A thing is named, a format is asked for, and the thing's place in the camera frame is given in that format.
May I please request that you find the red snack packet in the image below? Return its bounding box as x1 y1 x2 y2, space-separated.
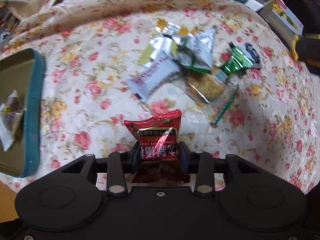
124 109 190 184

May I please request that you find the clear brown biscuit packet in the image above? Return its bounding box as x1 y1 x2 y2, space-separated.
184 72 226 103

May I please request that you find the walnut snack packet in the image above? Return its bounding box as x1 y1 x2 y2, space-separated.
1 90 24 152

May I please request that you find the dark blue snack packet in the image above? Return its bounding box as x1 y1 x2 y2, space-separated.
243 42 262 69

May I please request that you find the green white snack packet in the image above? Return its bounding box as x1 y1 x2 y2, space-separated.
176 28 216 74

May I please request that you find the gold teal empty tin tray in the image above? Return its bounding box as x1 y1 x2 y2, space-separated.
1 48 46 178

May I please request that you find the card box yellow print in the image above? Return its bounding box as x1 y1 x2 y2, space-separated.
258 0 304 53

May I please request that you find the floral tablecloth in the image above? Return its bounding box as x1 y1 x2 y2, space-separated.
0 0 320 196

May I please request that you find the green foil candy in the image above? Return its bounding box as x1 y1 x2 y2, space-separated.
219 42 254 77

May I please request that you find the silver yellow snack packet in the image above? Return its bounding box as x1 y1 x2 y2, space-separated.
137 18 192 67

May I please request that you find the white purple snack packet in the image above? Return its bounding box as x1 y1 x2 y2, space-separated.
126 52 181 102

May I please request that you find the green plastic strip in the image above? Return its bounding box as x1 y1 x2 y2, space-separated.
210 84 239 126

